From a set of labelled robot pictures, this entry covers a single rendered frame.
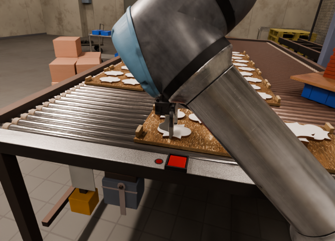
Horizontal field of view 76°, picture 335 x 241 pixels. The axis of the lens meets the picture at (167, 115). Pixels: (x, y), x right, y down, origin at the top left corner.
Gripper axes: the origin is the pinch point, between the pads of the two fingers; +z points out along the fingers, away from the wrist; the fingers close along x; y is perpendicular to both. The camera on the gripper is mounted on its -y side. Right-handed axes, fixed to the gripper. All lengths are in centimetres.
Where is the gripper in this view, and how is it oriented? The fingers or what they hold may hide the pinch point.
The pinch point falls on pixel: (174, 130)
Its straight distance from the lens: 91.4
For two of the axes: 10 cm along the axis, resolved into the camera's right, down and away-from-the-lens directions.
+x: -2.0, 4.2, -8.8
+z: 0.1, 9.0, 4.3
